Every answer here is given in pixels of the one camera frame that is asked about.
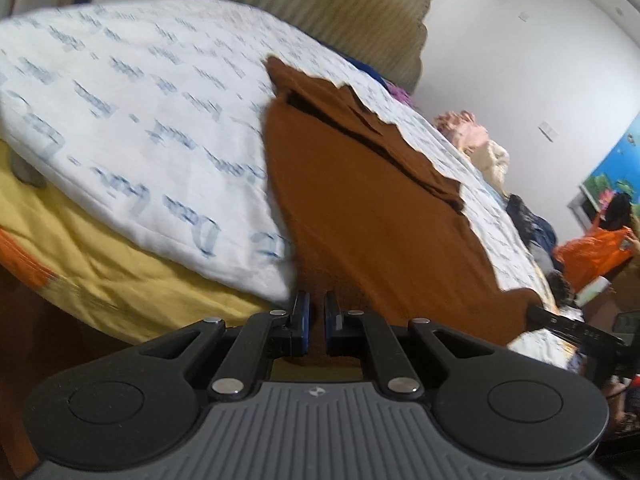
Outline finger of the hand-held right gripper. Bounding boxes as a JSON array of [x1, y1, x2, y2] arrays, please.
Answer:
[[525, 304, 628, 347]]

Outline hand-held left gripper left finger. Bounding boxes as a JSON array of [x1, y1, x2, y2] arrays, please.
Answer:
[[135, 291, 315, 402]]

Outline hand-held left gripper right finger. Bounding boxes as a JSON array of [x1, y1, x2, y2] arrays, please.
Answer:
[[322, 290, 501, 402]]

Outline brown knit sweater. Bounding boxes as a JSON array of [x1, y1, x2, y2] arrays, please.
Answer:
[[262, 55, 544, 361]]

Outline cream clothes pile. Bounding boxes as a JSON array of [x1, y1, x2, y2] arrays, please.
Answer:
[[465, 140, 512, 195]]

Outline pink clothes pile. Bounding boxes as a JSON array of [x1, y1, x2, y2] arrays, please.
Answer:
[[433, 111, 491, 152]]

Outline dark cloth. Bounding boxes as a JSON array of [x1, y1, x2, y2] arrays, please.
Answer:
[[505, 194, 558, 267]]

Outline yellow bed sheet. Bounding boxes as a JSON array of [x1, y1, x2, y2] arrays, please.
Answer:
[[0, 139, 362, 382]]

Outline blue cloth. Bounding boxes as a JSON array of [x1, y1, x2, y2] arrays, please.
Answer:
[[350, 57, 388, 81]]

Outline white script-printed blanket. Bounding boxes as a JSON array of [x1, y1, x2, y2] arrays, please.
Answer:
[[0, 0, 587, 377]]

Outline olive padded headboard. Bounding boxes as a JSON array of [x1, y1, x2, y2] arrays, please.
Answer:
[[182, 0, 432, 94]]

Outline blue wall poster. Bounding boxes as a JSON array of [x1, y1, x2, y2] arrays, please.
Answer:
[[579, 112, 640, 213]]

